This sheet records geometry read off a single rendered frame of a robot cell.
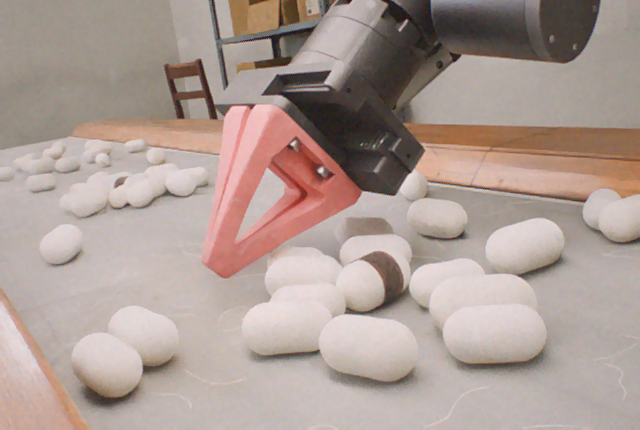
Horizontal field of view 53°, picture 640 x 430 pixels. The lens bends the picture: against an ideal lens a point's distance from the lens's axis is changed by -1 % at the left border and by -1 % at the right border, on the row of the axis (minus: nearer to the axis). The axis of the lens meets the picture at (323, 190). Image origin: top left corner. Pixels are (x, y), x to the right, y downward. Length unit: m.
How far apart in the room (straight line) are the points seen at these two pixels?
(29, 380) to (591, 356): 0.18
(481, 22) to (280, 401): 0.19
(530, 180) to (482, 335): 0.23
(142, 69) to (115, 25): 0.39
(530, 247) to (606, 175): 0.13
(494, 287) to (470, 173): 0.24
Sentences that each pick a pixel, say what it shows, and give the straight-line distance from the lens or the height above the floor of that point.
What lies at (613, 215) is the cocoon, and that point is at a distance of 0.33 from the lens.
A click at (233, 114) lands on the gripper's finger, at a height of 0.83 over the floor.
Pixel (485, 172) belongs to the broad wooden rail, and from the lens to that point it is 0.47.
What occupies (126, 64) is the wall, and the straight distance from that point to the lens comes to 5.38.
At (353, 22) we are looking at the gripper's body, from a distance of 0.33.
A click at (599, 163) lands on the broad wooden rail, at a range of 0.42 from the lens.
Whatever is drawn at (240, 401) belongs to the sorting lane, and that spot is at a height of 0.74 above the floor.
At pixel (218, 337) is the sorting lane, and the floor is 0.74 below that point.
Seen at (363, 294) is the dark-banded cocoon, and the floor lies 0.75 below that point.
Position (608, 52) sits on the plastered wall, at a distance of 2.61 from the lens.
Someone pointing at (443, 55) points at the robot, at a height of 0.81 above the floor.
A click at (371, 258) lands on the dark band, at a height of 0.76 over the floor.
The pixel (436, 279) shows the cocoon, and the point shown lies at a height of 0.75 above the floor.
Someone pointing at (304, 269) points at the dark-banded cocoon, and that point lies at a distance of 0.29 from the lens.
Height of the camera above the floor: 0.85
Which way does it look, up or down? 12 degrees down
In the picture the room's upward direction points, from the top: 8 degrees counter-clockwise
